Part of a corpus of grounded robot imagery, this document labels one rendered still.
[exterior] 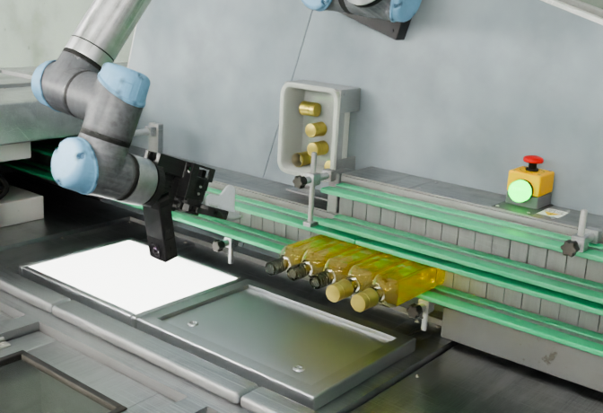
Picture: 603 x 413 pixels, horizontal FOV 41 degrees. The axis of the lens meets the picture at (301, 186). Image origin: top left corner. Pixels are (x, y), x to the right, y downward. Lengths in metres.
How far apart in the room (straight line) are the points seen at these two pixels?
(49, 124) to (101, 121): 1.14
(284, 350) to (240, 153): 0.76
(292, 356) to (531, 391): 0.46
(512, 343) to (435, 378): 0.18
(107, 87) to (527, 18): 0.90
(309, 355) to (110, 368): 0.38
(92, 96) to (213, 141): 1.09
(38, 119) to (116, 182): 1.11
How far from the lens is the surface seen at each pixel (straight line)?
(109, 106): 1.18
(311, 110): 1.95
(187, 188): 1.30
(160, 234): 1.31
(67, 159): 1.18
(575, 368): 1.66
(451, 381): 1.63
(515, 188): 1.64
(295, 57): 2.04
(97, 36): 1.30
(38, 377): 1.62
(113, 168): 1.19
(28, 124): 2.28
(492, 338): 1.72
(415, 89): 1.85
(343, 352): 1.61
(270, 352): 1.59
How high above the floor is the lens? 2.33
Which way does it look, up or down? 50 degrees down
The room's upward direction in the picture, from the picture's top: 104 degrees counter-clockwise
